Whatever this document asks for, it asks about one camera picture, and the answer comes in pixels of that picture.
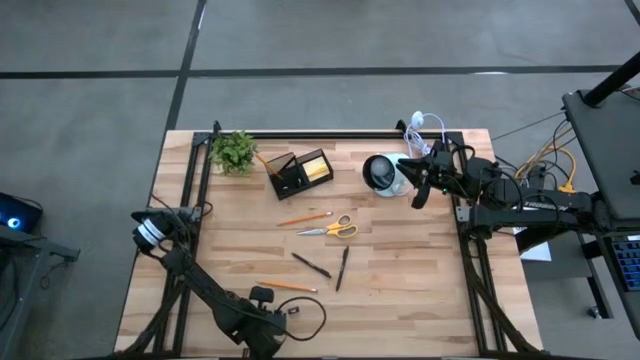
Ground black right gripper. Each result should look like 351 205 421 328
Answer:
397 142 469 210

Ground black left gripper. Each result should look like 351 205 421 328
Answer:
229 302 289 359

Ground orange pencil red eraser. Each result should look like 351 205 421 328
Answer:
277 211 334 227
253 152 285 180
256 280 319 294

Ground yellow sticky notes pad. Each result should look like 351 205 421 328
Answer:
304 160 331 182

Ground black mesh desk organizer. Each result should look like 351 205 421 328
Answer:
263 147 335 202

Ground white desk lamp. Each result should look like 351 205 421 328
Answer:
361 152 416 198

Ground black pen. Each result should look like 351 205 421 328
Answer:
291 252 333 280
335 245 351 293

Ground white paper sheet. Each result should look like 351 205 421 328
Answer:
519 227 554 263

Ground green plant white pot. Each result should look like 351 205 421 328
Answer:
208 129 259 177

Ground black cart desk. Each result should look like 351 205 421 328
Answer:
561 87 640 221

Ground black pole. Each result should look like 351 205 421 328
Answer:
582 49 640 109

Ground black keyboard shelf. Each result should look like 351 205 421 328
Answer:
589 217 640 341

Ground computer keyboard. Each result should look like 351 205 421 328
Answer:
612 237 640 294

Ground grey side table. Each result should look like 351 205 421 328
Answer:
0 223 81 360

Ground black computer tower blue light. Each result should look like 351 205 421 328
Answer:
0 191 44 234

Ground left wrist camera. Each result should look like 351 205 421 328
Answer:
248 285 276 307

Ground white lamp cable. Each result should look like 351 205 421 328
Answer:
402 110 450 161

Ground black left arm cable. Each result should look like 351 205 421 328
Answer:
272 295 329 343

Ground yellow handled scissors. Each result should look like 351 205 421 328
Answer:
296 213 359 240

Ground black aluminium rig frame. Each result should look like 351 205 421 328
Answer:
114 119 556 360

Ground yellow extension cable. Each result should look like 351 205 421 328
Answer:
514 143 581 196

